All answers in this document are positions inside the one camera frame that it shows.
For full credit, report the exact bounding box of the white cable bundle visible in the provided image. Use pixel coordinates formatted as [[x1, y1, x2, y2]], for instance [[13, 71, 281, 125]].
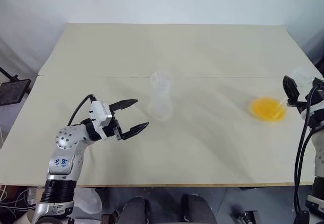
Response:
[[0, 185, 36, 212]]

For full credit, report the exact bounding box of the yellow bowl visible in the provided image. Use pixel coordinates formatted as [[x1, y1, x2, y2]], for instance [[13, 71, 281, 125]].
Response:
[[249, 96, 289, 124]]

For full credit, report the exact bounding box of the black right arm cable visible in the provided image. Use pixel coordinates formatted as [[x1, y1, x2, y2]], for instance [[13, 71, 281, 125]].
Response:
[[293, 84, 320, 218], [297, 130, 316, 213]]

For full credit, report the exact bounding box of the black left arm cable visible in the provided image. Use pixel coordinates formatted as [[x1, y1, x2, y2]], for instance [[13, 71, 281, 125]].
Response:
[[67, 94, 98, 127]]

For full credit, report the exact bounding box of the dark metal bracket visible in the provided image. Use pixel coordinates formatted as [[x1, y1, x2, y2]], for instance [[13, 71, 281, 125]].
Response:
[[234, 207, 262, 224]]

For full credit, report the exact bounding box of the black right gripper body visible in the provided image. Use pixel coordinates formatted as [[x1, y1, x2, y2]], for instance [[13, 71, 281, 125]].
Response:
[[286, 88, 324, 113]]

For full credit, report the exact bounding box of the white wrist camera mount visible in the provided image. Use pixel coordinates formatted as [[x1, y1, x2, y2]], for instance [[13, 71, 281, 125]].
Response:
[[299, 99, 324, 128], [89, 100, 113, 140]]

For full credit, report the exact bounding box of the clear plastic cup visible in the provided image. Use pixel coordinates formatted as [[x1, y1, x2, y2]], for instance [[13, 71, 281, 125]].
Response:
[[147, 69, 175, 121]]

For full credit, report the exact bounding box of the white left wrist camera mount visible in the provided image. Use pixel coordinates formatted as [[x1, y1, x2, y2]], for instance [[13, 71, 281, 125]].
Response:
[[89, 100, 113, 140]]

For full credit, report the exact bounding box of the dark rounded shape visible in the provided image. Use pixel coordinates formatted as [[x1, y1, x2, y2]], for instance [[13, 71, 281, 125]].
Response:
[[118, 196, 153, 224], [180, 193, 217, 224]]

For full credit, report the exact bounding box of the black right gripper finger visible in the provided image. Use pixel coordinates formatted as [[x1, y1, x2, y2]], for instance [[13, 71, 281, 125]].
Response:
[[282, 75, 301, 104], [312, 77, 324, 93]]

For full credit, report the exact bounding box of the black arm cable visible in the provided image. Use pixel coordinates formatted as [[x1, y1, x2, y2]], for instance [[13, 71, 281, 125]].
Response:
[[297, 130, 316, 213], [67, 94, 98, 127], [293, 84, 320, 218]]

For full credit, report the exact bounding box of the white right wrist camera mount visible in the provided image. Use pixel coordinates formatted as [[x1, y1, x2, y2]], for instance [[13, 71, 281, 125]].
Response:
[[299, 99, 324, 128]]

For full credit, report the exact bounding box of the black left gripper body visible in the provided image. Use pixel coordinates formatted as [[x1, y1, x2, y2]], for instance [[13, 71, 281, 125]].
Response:
[[102, 104, 125, 142]]

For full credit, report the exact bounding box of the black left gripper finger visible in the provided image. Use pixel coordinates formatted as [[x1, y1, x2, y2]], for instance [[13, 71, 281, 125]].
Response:
[[108, 98, 139, 113], [118, 121, 150, 142]]

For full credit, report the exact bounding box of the clear plastic bag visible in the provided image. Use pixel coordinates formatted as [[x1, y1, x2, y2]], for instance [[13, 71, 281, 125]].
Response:
[[75, 188, 102, 215]]

